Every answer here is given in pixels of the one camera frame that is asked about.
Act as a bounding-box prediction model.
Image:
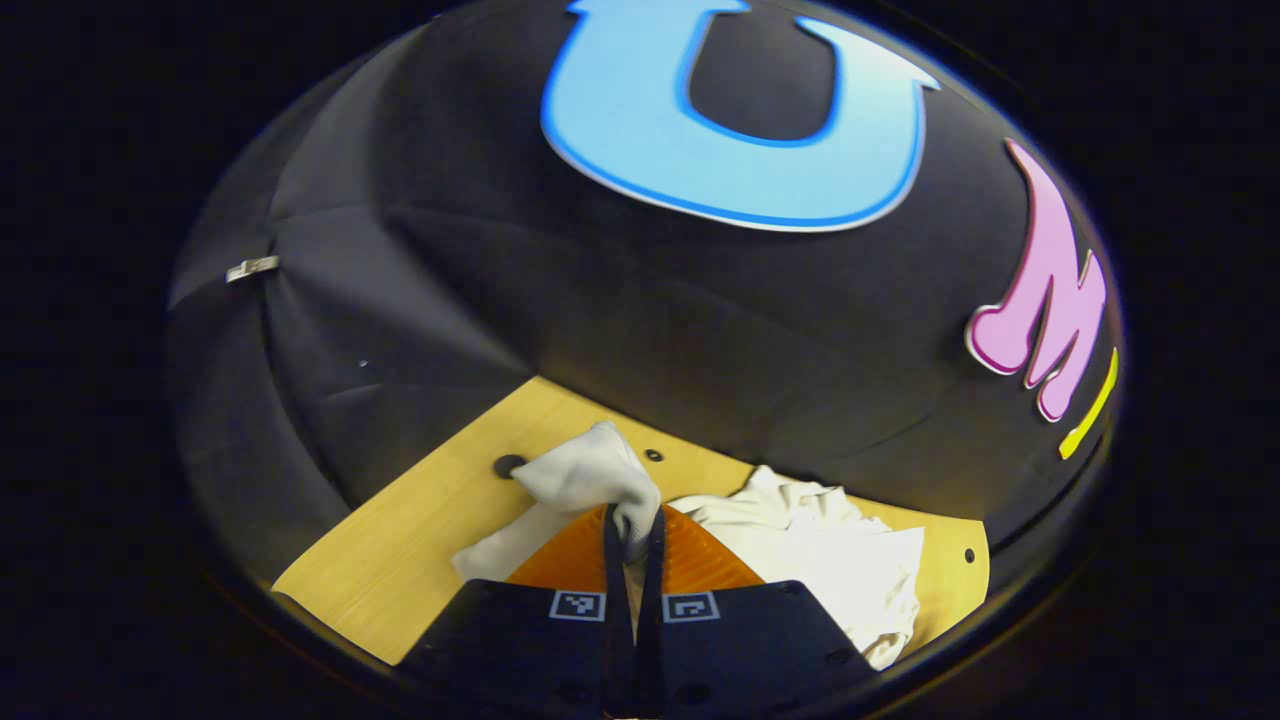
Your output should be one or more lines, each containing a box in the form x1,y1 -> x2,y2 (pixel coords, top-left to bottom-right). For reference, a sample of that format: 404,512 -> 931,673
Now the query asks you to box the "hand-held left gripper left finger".
400,503 -> 638,720

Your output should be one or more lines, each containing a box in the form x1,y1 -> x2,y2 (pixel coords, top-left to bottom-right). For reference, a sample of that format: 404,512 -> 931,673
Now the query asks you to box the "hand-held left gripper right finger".
637,505 -> 879,720

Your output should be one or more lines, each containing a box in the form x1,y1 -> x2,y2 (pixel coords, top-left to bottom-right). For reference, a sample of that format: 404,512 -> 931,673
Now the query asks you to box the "white long-sleeved garment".
452,420 -> 926,671

